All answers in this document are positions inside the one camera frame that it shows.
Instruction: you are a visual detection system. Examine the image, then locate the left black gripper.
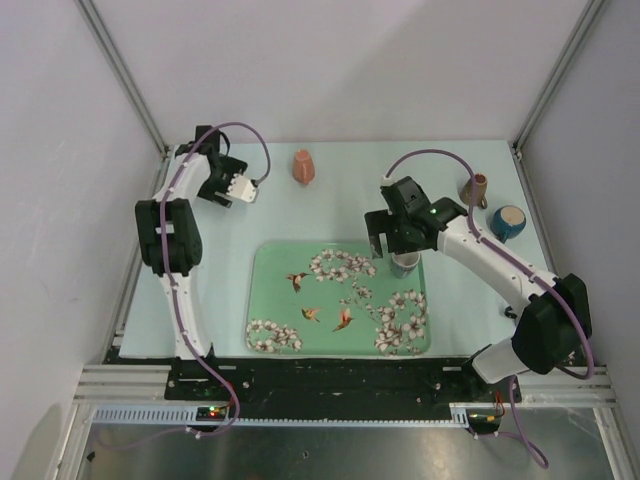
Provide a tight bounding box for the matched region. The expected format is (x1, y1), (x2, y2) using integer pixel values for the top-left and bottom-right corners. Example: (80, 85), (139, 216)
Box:
(196, 156), (246, 208)

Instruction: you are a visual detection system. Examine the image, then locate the small grey-blue cup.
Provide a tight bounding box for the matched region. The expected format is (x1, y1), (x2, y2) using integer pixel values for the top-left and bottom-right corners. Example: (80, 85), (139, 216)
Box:
(390, 252), (421, 279)

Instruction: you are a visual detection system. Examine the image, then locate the salmon pink ceramic cup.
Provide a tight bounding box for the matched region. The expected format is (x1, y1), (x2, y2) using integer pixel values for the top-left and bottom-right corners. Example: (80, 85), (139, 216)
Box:
(292, 149), (315, 186)

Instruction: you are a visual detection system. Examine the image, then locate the brown ceramic mug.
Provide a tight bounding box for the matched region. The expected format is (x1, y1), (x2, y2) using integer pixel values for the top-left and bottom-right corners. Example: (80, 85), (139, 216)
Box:
(459, 173), (488, 210)

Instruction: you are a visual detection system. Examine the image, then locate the dark blue ceramic mug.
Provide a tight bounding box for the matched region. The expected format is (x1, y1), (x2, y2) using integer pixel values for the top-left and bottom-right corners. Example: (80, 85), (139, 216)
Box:
(490, 205), (527, 243)

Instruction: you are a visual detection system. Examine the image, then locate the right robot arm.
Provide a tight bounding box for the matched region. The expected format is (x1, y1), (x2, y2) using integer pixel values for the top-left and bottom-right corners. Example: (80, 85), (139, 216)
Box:
(364, 177), (591, 401)

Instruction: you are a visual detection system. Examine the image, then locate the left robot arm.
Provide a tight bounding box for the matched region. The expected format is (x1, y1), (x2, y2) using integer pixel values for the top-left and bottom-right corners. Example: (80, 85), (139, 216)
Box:
(135, 126), (258, 359)

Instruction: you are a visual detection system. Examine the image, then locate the green floral hummingbird tray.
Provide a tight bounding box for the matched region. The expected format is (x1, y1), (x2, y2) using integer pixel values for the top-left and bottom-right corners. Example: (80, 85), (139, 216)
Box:
(245, 241), (431, 358)

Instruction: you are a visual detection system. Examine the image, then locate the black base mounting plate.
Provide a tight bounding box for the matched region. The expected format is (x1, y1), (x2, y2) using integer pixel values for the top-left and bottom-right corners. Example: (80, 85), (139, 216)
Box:
(164, 357), (522, 421)

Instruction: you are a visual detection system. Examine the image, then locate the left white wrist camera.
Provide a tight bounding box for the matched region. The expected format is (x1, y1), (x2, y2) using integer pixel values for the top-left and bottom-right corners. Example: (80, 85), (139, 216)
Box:
(226, 174), (259, 203)

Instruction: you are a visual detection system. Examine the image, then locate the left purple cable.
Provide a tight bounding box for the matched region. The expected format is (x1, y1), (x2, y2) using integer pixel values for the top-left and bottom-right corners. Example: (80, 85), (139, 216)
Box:
(92, 121), (272, 452)

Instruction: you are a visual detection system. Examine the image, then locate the aluminium front rail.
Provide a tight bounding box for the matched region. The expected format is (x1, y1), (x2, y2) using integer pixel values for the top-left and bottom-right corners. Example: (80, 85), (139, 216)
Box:
(73, 365), (617, 408)

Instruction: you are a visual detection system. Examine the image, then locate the left aluminium frame post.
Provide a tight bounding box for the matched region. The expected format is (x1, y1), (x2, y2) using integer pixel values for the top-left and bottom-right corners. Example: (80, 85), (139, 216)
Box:
(74, 0), (168, 158)

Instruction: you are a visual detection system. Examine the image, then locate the aluminium frame post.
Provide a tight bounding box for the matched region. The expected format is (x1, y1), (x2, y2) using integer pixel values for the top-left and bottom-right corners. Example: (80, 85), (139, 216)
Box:
(74, 0), (168, 158)
(511, 0), (610, 158)

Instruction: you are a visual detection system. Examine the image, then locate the white slotted cable duct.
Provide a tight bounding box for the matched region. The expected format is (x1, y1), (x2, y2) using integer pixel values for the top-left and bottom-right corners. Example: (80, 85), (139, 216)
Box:
(93, 405), (469, 428)

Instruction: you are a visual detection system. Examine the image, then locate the right aluminium frame post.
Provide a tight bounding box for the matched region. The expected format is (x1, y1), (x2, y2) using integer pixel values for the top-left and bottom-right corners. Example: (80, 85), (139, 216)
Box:
(511, 0), (610, 158)

